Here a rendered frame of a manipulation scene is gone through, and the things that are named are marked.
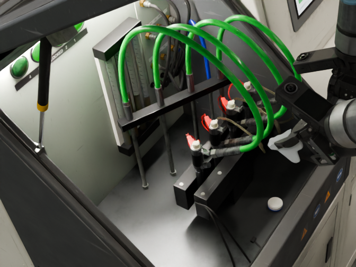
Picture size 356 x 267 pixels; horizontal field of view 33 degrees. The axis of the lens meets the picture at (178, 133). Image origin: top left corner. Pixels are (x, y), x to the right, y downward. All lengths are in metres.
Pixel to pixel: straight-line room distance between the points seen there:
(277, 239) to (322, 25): 0.73
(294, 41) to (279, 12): 0.12
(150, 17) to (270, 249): 0.67
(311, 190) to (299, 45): 0.46
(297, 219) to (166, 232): 0.36
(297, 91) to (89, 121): 0.66
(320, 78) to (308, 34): 0.13
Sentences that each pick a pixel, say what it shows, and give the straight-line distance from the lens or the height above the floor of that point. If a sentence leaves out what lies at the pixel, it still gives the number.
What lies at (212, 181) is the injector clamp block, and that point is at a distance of 1.48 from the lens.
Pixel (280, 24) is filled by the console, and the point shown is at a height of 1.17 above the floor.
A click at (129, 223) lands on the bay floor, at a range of 1.62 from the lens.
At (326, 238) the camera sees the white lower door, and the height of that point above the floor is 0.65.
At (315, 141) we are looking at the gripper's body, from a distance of 1.01.
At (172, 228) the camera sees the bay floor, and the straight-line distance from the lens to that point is 1.59.
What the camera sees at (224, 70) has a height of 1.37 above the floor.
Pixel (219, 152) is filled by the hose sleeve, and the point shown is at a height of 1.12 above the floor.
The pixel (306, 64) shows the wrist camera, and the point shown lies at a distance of 1.21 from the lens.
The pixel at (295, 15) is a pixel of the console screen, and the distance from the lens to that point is 1.70.
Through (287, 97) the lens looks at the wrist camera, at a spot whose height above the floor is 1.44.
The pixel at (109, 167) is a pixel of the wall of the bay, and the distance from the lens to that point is 1.66.
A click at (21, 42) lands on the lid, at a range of 0.85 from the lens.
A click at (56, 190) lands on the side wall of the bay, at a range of 1.17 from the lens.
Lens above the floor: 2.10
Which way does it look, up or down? 44 degrees down
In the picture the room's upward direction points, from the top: 9 degrees counter-clockwise
